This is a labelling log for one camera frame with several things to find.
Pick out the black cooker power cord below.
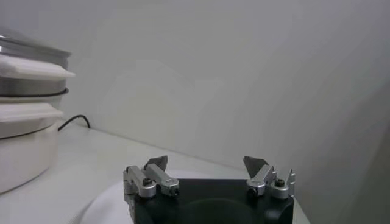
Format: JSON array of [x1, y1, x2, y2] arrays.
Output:
[[57, 114, 91, 132]]

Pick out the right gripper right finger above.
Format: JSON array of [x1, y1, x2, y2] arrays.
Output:
[[243, 155, 296, 199]]

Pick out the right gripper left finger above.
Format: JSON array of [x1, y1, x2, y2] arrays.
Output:
[[123, 155, 180, 200]]

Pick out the white round plate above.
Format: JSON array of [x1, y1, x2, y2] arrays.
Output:
[[78, 169, 310, 224]]

